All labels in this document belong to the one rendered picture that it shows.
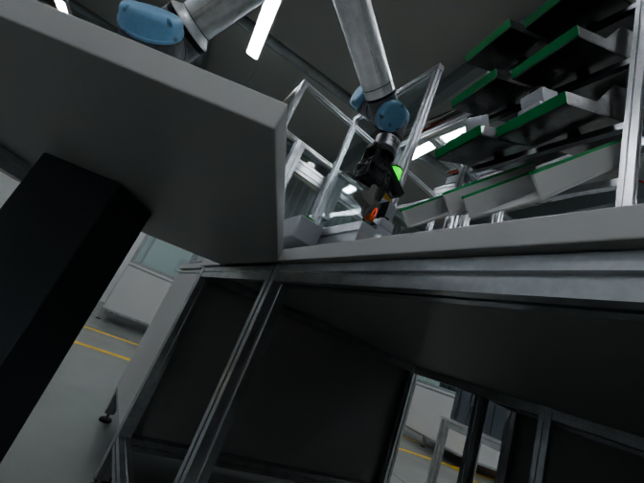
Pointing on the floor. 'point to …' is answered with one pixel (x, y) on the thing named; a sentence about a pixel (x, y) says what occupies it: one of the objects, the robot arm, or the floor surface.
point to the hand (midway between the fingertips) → (366, 214)
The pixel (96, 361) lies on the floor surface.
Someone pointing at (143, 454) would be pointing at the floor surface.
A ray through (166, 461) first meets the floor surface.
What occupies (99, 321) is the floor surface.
